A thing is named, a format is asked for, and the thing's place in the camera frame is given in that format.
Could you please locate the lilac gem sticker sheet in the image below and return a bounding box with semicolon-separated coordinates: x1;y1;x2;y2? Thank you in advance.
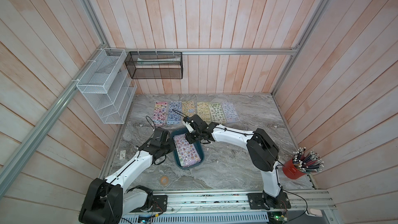
221;102;240;123

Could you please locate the aluminium frame bar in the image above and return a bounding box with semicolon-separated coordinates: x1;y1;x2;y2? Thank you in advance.
124;48;298;56

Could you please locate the white wire mesh shelf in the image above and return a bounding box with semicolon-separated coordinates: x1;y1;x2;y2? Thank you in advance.
77;48;137;124

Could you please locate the pink character sticker sheet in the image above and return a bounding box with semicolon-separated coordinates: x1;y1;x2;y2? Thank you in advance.
173;134;202;168

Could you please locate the small white card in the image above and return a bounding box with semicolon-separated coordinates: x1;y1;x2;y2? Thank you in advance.
119;150;126;160

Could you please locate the yellow animal sticker sheet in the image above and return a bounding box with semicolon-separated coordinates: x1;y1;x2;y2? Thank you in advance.
181;101;197;117

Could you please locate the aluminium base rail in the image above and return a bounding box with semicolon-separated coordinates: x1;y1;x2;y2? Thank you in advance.
78;188;337;216

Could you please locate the blue penguin sticker sheet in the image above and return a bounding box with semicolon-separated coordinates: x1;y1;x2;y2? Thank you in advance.
167;101;182;125

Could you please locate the white green sticker sheet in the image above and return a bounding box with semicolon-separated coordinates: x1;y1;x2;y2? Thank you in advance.
209;103;227;124

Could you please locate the green panda sticker sheet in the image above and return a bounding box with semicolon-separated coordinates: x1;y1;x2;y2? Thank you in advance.
197;102;211;123

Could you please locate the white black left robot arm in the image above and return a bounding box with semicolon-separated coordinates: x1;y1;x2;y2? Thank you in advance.
78;127;175;224

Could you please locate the teal plastic storage box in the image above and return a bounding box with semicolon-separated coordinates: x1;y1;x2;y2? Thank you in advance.
171;128;205;170

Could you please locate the black wire mesh basket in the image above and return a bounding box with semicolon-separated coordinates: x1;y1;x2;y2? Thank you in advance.
124;51;183;79

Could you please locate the red cup of pencils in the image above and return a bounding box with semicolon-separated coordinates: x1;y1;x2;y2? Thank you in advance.
282;147;324;179

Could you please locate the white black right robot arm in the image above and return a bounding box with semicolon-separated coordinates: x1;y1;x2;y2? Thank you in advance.
183;115;289;210

